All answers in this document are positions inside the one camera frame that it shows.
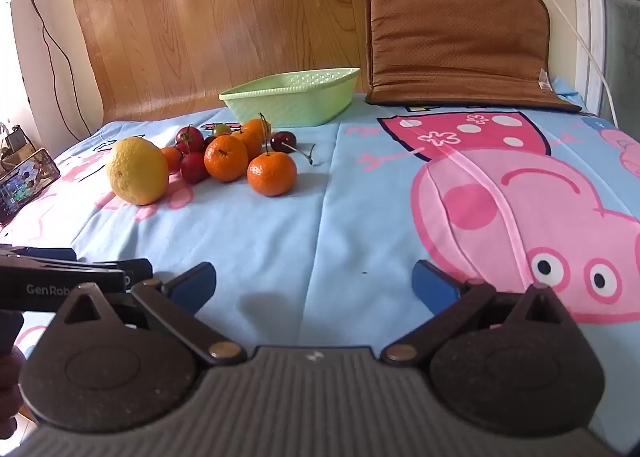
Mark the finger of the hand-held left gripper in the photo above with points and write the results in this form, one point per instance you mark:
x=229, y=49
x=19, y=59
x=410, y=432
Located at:
x=47, y=254
x=131, y=269

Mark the green plastic basket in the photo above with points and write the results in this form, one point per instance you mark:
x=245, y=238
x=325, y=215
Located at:
x=290, y=102

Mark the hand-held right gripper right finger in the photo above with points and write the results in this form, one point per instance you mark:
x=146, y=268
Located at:
x=435, y=287

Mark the cartoon pig printed blanket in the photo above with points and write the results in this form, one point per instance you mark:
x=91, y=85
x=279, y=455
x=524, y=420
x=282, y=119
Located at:
x=360, y=197

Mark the wood grain vinyl sheet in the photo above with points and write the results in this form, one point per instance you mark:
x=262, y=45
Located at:
x=200, y=27

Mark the orange mandarin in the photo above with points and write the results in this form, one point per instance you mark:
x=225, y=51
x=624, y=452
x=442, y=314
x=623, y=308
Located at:
x=226, y=158
x=254, y=134
x=271, y=173

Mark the brown seat cushion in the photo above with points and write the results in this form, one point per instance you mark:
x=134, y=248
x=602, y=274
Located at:
x=450, y=37

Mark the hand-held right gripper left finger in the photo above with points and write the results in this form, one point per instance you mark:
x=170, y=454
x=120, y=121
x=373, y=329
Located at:
x=192, y=284

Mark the smartphone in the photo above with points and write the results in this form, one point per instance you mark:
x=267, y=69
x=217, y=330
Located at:
x=25, y=184

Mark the red cherry tomato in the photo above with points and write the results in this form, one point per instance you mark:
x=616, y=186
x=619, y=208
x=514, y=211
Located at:
x=190, y=138
x=194, y=168

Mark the orange cherry tomato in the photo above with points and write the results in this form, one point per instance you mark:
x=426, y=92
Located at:
x=171, y=158

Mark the black charger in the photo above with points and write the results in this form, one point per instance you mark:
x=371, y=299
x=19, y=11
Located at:
x=17, y=139

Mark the person's left hand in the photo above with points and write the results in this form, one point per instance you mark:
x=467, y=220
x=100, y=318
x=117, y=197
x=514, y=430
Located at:
x=9, y=377

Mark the light green tomato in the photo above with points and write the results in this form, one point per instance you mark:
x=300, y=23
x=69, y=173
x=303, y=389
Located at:
x=220, y=129

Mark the dark red cherry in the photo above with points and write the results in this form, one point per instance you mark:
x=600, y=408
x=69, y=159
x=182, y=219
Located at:
x=283, y=141

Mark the white framed window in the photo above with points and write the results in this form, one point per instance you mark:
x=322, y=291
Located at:
x=622, y=37

